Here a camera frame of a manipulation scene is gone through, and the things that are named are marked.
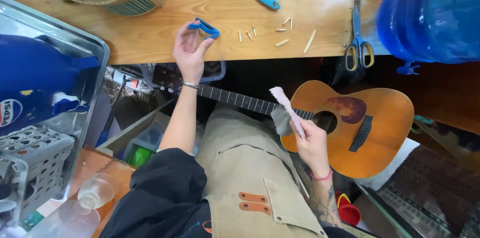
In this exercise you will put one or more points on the person's right hand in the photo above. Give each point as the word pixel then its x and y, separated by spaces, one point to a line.
pixel 314 149

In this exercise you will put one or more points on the person's left hand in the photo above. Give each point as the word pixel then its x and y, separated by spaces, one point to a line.
pixel 189 56

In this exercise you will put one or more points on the pink and grey cloth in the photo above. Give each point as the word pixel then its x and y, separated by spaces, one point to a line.
pixel 285 110

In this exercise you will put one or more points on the clear plastic container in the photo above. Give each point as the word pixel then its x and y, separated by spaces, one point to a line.
pixel 213 71

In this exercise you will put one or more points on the brown acoustic guitar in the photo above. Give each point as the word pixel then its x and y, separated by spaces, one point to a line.
pixel 378 133

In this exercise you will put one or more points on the red plastic cup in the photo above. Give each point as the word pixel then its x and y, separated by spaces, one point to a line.
pixel 348 211

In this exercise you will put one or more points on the beige canvas apron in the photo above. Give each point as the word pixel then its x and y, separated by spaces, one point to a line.
pixel 243 166

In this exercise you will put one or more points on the scattered short wooden pegs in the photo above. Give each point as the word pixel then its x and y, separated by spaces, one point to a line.
pixel 282 42

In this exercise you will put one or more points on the grey box with green item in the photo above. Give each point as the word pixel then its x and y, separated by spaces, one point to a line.
pixel 140 151

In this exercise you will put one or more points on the long thin wooden stick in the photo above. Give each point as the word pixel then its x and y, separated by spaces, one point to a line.
pixel 310 41

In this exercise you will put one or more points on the large metal tray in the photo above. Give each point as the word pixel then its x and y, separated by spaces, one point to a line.
pixel 80 42

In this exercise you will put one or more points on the dark patterned rug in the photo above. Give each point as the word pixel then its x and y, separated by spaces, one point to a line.
pixel 431 189

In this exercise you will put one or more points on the blue water tap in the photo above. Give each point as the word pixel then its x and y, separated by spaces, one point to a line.
pixel 408 68

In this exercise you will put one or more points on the black shirt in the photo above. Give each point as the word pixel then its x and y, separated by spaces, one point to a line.
pixel 165 196

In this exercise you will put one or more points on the blue printed bag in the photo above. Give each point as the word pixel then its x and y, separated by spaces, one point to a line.
pixel 37 76

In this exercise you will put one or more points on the clear drinking glass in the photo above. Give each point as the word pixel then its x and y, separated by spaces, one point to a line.
pixel 95 191

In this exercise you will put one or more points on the grey perforated plastic basket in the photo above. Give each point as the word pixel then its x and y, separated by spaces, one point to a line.
pixel 41 151

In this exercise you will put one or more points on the large blue water bottle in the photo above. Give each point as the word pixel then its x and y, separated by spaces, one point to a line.
pixel 431 12

